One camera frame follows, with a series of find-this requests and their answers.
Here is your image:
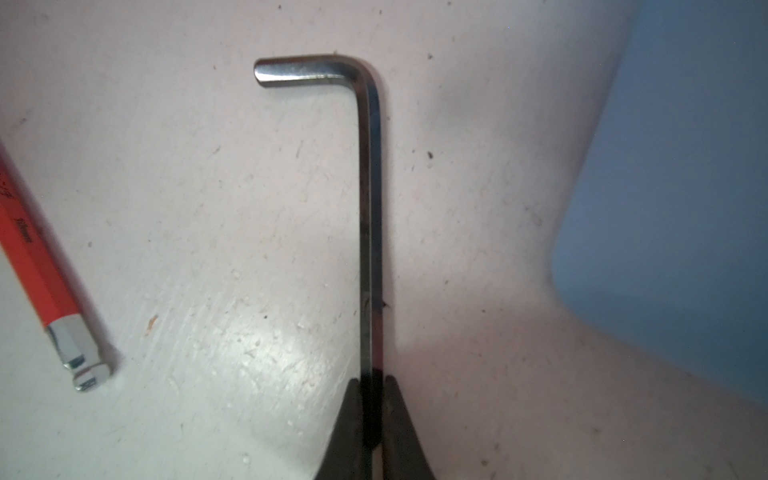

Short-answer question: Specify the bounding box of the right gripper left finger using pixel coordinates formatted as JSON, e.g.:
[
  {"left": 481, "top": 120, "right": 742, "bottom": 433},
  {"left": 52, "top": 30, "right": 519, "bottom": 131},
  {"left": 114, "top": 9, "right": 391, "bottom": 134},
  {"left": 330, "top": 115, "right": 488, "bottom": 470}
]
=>
[{"left": 314, "top": 378, "right": 372, "bottom": 480}]

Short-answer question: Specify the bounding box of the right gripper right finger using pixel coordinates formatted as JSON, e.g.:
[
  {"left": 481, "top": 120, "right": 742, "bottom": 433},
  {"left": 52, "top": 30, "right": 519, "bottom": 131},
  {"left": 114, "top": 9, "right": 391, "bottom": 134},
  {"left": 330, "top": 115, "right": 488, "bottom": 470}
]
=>
[{"left": 382, "top": 375, "right": 436, "bottom": 480}]

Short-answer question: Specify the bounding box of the light blue plastic tool box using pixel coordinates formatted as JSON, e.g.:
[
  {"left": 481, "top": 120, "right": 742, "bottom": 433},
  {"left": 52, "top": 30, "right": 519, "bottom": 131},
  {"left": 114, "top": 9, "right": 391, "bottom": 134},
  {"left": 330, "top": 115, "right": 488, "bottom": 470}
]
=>
[{"left": 551, "top": 1, "right": 767, "bottom": 403}]

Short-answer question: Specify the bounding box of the black hex key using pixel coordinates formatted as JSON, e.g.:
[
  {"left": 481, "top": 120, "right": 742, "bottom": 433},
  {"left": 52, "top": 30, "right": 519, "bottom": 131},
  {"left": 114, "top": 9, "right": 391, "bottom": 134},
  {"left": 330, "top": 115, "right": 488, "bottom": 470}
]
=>
[{"left": 254, "top": 54, "right": 384, "bottom": 479}]

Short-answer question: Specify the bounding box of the red hex key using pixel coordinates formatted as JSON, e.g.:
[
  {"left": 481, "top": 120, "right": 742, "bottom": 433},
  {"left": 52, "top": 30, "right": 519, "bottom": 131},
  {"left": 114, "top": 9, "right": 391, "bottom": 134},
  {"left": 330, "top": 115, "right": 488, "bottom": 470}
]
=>
[{"left": 1, "top": 153, "right": 111, "bottom": 392}]

